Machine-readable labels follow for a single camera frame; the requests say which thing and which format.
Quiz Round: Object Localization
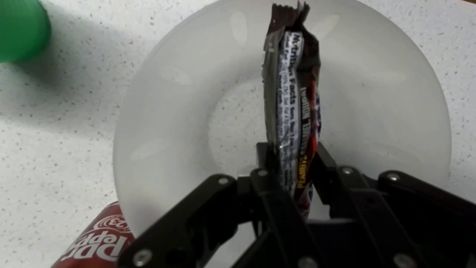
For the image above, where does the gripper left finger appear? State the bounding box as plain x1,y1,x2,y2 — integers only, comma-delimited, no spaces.
118,142,328,268

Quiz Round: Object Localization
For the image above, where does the green plastic cup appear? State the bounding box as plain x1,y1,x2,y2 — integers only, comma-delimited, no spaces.
0,0,52,63

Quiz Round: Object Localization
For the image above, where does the red soda can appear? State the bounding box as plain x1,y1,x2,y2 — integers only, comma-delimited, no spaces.
50,201,136,268

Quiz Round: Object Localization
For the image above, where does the brown chocolate bar wrapper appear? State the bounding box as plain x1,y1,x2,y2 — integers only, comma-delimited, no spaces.
262,1,322,220

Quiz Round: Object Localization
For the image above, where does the translucent plastic bowl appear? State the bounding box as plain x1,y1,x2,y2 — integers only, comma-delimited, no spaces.
112,0,453,268

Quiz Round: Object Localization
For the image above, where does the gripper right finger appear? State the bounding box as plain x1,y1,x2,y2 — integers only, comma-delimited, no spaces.
312,142,476,268

